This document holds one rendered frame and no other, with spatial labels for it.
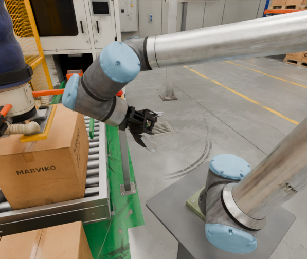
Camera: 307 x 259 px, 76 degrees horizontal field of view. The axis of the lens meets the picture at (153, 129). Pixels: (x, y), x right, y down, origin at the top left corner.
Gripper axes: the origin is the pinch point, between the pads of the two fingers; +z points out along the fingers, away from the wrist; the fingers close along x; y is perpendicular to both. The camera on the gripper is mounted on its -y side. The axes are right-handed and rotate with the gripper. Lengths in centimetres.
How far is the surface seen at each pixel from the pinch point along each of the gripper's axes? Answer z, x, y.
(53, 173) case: -12, -22, -64
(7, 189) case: -27, -35, -81
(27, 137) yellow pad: -34, -10, -41
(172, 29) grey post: 135, 245, -153
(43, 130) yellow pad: -29.0, -5.0, -40.3
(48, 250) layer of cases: -5, -58, -57
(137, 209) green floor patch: 77, -42, -90
